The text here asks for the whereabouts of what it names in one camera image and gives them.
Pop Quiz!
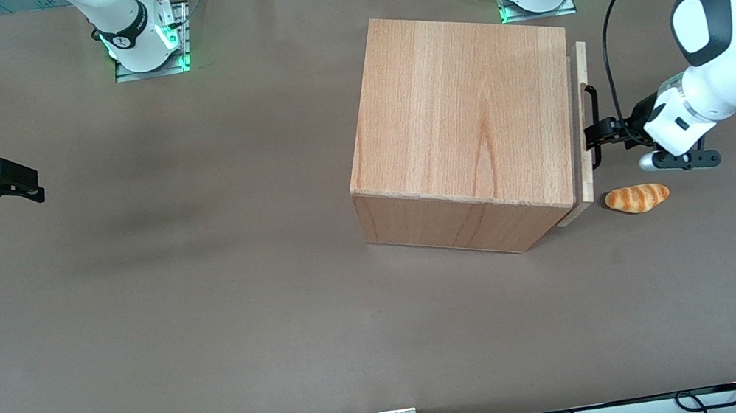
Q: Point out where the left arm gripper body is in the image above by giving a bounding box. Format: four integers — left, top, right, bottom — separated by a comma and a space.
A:
622, 80, 713, 165

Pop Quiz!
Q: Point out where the wooden drawer with black handle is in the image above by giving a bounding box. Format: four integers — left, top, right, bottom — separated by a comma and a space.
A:
525, 40, 619, 229

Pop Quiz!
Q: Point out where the wooden drawer cabinet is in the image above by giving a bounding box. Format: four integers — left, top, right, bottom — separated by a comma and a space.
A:
323, 0, 603, 280

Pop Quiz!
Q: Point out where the toy croissant bread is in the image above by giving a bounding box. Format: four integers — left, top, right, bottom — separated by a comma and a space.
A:
603, 179, 673, 219

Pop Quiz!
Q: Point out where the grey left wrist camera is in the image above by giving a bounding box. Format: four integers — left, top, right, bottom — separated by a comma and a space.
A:
637, 137, 723, 181

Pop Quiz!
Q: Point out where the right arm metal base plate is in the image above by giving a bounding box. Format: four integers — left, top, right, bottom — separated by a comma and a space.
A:
104, 0, 198, 84

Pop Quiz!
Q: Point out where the black coiled cable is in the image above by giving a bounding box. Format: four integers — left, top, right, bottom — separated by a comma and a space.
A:
672, 382, 736, 413

